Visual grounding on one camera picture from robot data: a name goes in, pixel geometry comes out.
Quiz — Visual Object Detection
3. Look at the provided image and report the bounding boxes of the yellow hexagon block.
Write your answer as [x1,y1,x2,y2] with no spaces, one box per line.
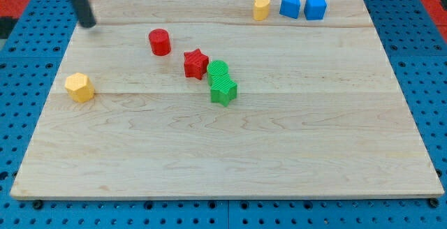
[64,73,95,103]

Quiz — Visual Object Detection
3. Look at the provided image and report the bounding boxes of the green star block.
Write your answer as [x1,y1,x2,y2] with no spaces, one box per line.
[210,74,237,107]

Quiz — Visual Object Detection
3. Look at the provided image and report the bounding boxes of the green cylinder block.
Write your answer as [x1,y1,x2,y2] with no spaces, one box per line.
[207,60,228,86]

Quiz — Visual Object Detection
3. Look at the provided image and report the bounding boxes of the red star block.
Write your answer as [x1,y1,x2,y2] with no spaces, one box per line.
[184,48,210,80]

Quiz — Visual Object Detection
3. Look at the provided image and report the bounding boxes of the light wooden board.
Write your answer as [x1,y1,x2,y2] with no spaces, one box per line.
[10,0,444,200]

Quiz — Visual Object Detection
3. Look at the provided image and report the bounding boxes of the red cylinder block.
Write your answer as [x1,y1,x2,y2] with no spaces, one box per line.
[148,29,171,56]

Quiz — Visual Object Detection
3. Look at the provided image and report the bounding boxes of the yellow heart block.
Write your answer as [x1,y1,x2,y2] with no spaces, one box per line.
[253,0,270,21]

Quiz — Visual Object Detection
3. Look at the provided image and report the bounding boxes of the blue triangle block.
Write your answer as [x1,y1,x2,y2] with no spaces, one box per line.
[279,0,301,19]

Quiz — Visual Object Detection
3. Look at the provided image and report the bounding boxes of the blue cube block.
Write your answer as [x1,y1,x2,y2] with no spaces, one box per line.
[304,0,327,20]

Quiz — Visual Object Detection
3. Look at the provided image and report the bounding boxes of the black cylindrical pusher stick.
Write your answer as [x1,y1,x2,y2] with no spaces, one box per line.
[70,0,96,29]

